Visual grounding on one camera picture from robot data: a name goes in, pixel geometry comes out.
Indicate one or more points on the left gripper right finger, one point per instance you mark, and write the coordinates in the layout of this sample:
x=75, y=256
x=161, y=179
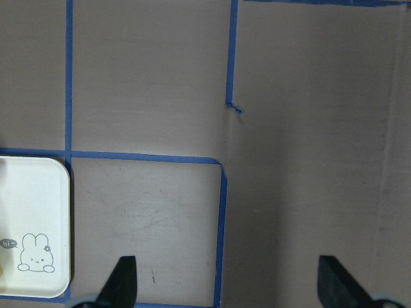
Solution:
x=337, y=288

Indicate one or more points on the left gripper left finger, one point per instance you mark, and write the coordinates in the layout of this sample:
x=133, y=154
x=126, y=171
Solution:
x=120, y=289

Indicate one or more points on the cream plastic tray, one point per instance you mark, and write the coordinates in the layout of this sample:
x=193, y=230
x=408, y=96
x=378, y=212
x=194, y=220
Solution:
x=35, y=227

